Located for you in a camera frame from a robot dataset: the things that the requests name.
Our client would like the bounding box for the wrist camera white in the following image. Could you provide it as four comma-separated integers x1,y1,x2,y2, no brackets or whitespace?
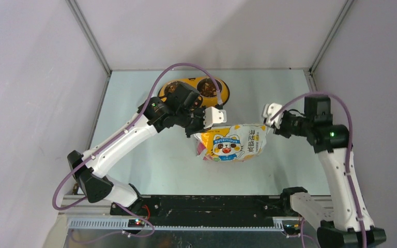
262,103,283,129
203,107,227,129

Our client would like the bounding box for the grey slotted cable duct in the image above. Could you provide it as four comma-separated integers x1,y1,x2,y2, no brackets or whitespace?
68,218,284,231

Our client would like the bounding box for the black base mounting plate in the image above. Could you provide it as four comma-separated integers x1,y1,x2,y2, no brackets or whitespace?
110,195,299,223

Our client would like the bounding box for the yellow double pet bowl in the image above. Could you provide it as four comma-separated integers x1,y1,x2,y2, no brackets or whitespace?
158,76,218,107

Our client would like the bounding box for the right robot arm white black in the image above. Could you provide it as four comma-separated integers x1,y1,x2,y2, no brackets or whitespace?
262,94,387,247

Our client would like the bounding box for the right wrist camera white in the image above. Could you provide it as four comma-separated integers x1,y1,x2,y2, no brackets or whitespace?
262,103,283,129

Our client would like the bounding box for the colourful pet food bag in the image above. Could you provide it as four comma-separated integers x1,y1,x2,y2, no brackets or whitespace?
193,124,270,162

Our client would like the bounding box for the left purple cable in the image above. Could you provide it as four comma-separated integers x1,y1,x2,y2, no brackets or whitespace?
52,63,224,244

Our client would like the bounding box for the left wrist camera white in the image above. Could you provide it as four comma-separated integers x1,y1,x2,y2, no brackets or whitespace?
203,107,227,129

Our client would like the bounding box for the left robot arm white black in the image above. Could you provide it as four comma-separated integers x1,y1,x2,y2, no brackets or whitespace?
67,83,205,215

